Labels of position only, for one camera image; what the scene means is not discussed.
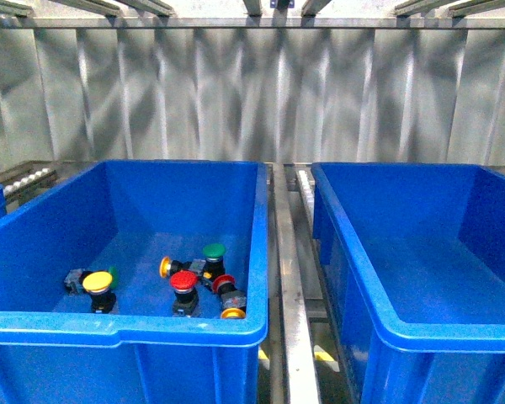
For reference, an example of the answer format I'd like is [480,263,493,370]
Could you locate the right blue plastic bin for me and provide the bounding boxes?
[311,162,505,403]

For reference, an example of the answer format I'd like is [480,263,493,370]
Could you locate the red mushroom push button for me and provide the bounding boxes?
[169,270,199,317]

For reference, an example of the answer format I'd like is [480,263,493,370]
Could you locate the yellow push button at corner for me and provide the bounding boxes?
[221,307,246,320]

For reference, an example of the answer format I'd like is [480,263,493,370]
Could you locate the green mushroom push button upright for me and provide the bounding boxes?
[203,243,226,281]

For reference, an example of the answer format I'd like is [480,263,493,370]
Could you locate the red push button lying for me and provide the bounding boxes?
[212,274,247,312]

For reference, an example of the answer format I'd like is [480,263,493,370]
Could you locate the yellow mushroom push button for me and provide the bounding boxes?
[82,271,117,314]

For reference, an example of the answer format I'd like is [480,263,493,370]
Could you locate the left blue plastic bin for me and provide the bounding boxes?
[0,161,268,403]

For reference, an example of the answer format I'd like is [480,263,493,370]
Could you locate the roller conveyor track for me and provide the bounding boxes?
[0,162,58,205]

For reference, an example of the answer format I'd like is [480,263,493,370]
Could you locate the blue plastic bin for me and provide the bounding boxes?
[311,162,505,403]
[0,161,268,403]

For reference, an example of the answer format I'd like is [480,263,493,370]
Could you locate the green push button lying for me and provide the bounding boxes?
[63,267,118,295]

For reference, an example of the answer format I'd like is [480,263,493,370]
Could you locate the metal centre rail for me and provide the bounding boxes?
[272,164,321,403]

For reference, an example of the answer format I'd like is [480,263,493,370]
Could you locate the orange push button lying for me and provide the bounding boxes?
[159,256,206,279]

